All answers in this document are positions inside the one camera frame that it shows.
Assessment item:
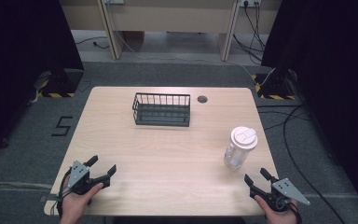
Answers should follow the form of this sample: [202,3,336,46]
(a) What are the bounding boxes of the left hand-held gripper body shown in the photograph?
[63,160,104,196]

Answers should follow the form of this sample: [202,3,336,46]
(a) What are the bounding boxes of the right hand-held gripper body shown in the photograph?
[260,177,311,213]

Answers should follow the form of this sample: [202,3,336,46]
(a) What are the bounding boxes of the clear bottle with white lid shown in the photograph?
[223,125,259,171]

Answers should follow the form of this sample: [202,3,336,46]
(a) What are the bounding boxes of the black wire basket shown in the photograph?
[131,91,192,128]

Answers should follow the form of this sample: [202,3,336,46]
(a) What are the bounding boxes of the person's right hand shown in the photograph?
[254,195,301,224]

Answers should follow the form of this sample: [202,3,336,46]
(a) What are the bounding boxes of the person's left hand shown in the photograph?
[60,183,104,224]

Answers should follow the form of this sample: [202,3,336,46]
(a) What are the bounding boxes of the stand base with hazard tape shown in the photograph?
[252,72,296,101]
[36,68,85,99]

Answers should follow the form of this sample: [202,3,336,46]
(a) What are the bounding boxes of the black curtain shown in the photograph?
[0,0,85,160]
[260,0,358,216]

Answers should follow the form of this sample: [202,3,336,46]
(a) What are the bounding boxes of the beige desk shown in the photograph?
[58,0,283,63]

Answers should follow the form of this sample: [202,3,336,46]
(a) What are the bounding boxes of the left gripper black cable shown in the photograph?
[55,172,73,218]

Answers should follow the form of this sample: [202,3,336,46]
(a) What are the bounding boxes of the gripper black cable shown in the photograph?
[55,172,73,218]
[287,200,303,224]

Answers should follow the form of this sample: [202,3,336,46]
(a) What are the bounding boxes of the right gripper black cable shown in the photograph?
[287,200,303,224]

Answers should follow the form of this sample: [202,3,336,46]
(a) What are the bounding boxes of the long black floor cable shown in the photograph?
[255,104,347,224]

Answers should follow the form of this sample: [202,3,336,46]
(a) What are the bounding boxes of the short black floor cable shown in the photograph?
[75,35,110,50]

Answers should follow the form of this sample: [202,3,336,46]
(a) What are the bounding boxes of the black hanging cables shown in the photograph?
[232,2,268,65]

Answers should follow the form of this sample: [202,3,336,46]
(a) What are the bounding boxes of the white wall socket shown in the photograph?
[240,0,262,8]

